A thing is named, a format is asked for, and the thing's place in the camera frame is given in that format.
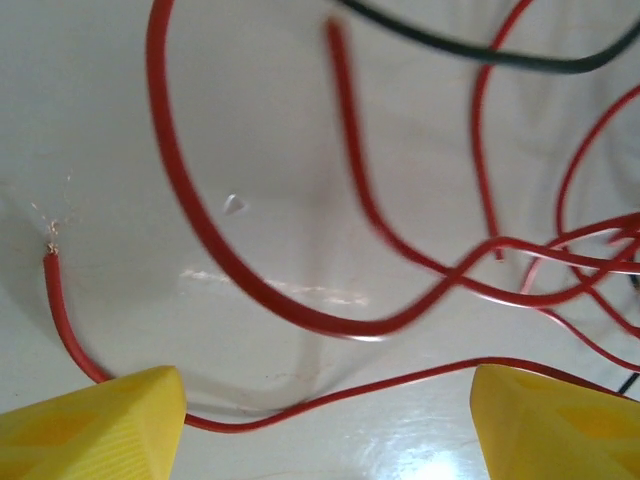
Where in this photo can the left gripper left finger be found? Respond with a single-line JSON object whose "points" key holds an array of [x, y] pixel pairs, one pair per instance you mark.
{"points": [[90, 430]]}

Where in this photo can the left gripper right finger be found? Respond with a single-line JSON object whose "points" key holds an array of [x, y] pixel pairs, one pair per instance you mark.
{"points": [[560, 430]]}

